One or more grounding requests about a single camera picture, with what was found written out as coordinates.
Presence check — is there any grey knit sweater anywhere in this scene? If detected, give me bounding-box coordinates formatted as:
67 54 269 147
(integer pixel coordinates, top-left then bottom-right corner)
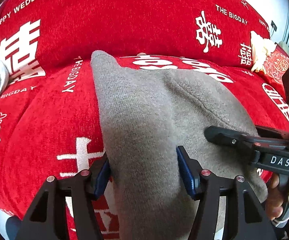
91 50 268 239

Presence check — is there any person's right hand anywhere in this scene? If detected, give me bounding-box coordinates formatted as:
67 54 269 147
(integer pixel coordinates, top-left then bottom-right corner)
265 173 289 220

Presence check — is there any red patterned gift box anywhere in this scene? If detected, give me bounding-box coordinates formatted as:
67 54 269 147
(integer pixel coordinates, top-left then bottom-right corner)
263 45 289 97

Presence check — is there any cream plush toy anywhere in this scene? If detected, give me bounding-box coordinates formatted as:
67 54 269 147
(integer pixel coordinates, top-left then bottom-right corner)
250 31 277 74

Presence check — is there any red wedding sofa cover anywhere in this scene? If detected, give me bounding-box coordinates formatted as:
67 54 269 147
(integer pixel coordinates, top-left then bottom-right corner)
0 0 289 239

